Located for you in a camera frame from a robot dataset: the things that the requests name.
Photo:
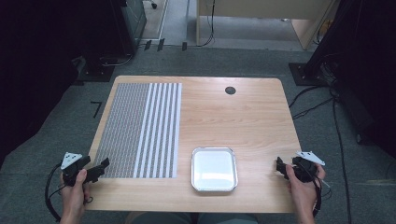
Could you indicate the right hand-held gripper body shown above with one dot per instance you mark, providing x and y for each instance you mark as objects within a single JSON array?
[{"x": 303, "y": 169}]

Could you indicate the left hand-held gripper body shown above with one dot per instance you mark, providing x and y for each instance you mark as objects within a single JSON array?
[{"x": 72, "y": 168}]

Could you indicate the white enamel tray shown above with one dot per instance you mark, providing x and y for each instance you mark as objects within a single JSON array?
[{"x": 214, "y": 169}]

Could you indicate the person's right hand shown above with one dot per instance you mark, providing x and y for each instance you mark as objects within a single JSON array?
[{"x": 303, "y": 194}]

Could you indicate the person's left hand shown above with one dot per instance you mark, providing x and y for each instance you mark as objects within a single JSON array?
[{"x": 73, "y": 199}]

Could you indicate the striped woven placemat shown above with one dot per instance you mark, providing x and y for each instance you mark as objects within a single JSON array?
[{"x": 130, "y": 130}]

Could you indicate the black round table grommet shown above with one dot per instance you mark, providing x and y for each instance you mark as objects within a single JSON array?
[{"x": 230, "y": 90}]

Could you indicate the black stand base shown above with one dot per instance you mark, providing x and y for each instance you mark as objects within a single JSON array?
[
  {"x": 306, "y": 74},
  {"x": 96, "y": 73}
]

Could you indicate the dark curtain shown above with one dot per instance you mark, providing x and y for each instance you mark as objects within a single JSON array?
[
  {"x": 364, "y": 62},
  {"x": 37, "y": 62}
]

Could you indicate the dark cabinet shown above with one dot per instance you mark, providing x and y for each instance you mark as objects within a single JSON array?
[{"x": 135, "y": 21}]

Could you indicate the light wooden desk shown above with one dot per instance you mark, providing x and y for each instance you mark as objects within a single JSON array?
[{"x": 264, "y": 9}]

